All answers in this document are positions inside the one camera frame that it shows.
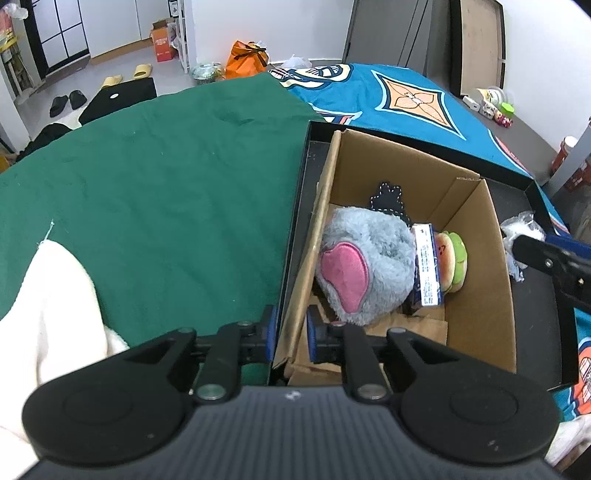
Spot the black framed glass door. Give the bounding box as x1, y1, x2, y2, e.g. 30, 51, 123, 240
25, 0, 90, 79

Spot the clear bag on floor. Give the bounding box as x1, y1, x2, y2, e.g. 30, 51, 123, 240
189, 61, 227, 86

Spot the grey desk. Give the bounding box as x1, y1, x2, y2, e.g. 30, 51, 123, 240
547, 117, 591, 199

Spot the shallow black tray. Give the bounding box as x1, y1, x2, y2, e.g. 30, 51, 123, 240
267, 120, 580, 393

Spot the dark stitched felt pouch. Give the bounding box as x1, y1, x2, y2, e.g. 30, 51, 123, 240
369, 182, 411, 227

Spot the brown cardboard box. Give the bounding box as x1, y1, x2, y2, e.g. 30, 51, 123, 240
271, 128, 518, 386

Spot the white rack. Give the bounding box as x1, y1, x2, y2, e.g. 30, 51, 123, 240
167, 0, 192, 75

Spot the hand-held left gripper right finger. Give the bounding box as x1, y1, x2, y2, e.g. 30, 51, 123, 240
306, 305, 462, 402

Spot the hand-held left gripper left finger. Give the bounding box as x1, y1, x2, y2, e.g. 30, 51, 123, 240
124, 305, 279, 402

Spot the green blanket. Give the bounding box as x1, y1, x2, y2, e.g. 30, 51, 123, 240
0, 71, 324, 347

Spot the orange carton box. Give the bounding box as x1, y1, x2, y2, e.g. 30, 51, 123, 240
150, 19, 178, 63

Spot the white fluffy towel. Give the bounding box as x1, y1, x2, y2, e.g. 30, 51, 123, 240
0, 240, 130, 480

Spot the grey plush toy pink ear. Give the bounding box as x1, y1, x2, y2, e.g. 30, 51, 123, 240
315, 206, 419, 326

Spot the blue patterned blanket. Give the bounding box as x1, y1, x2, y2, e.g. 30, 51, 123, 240
268, 62, 591, 424

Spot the large black framed board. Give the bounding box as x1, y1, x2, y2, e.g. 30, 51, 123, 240
450, 0, 506, 97

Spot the orange bag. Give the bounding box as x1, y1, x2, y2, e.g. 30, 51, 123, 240
225, 40, 269, 80

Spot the black clothes pile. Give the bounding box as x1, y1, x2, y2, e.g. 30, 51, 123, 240
18, 122, 75, 160

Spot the red can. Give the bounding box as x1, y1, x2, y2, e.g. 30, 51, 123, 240
549, 136, 580, 178

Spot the grey door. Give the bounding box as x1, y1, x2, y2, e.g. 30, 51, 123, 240
342, 0, 435, 77

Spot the red hanging bag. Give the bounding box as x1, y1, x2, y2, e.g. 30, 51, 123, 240
566, 159, 591, 192

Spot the burger plush toy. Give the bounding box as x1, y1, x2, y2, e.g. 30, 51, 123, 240
434, 231, 468, 296

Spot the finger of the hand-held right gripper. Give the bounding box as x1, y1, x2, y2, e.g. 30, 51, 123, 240
512, 233, 591, 289

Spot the small blue printed box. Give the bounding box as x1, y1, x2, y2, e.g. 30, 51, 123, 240
404, 224, 445, 315

